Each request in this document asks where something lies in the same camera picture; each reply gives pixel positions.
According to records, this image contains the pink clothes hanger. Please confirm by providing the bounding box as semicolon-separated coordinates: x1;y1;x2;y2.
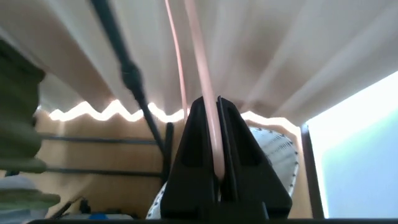
164;0;226;182

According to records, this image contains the white laundry basket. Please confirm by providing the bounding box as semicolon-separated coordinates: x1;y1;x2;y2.
146;126;300;219

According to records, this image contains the beige curtain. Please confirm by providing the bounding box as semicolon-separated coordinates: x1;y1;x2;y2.
0;0;398;127

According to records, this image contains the black clothes rack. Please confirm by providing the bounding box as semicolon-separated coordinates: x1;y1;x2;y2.
40;0;175;184

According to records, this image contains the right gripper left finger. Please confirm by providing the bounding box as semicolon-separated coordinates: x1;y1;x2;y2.
160;96;219;219

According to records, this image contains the green printed shirt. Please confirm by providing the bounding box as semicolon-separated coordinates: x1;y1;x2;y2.
0;39;62;211

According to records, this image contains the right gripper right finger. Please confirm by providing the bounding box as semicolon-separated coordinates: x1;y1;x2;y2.
216;95;293;219

